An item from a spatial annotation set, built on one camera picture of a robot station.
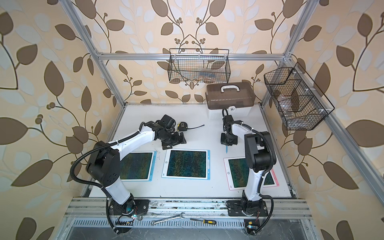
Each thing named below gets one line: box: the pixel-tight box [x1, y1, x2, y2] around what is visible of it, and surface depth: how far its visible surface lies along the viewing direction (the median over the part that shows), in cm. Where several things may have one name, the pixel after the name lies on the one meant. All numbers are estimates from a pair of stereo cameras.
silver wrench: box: [151, 212, 186, 225], surface depth 73 cm
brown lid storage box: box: [205, 82, 256, 119], surface depth 104 cm
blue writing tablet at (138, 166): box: [120, 151, 157, 182], surface depth 90 cm
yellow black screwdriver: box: [190, 218, 217, 225], surface depth 72 cm
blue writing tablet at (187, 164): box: [161, 149, 211, 180], surface depth 91 cm
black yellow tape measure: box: [177, 121, 205, 132], surface depth 107 cm
